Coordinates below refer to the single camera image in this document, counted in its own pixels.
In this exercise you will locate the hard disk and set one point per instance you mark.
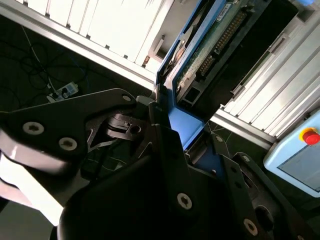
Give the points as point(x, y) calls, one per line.
point(190, 120)

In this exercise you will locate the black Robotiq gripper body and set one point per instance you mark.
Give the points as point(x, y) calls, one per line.
point(120, 210)

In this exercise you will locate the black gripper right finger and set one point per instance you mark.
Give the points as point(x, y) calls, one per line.
point(237, 180)

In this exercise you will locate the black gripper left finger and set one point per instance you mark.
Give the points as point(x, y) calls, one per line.
point(50, 117)

